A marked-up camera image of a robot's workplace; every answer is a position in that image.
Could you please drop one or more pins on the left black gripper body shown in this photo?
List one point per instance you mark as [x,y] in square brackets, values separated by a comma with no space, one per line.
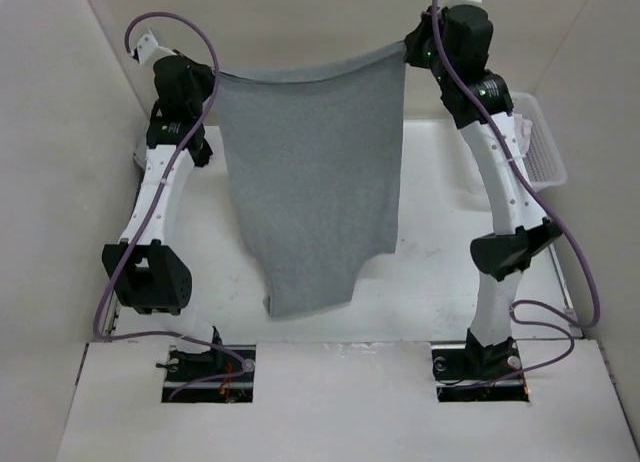
[203,84]

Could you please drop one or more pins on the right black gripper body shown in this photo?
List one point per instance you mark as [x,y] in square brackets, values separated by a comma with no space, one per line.
[424,51]

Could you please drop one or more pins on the grey tank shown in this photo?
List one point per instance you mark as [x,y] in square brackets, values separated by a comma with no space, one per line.
[139,156]
[314,161]

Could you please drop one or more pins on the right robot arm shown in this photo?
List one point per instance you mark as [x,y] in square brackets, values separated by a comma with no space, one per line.
[482,110]

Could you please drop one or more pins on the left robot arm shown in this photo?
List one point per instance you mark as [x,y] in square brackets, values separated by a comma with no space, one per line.
[145,273]

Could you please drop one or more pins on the folded grey tank top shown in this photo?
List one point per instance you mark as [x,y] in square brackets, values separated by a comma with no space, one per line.
[139,156]

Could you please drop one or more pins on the white tank top in basket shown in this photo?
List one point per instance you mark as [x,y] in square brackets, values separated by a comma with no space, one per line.
[523,133]

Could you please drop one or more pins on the white plastic basket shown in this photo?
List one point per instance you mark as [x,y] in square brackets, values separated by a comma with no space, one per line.
[543,161]

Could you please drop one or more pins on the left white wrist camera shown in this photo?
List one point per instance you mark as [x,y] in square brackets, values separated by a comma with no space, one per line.
[149,49]

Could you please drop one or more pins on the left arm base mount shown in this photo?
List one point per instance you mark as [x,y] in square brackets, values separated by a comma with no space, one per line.
[206,377]

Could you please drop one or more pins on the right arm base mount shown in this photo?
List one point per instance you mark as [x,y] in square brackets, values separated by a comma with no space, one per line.
[459,380]

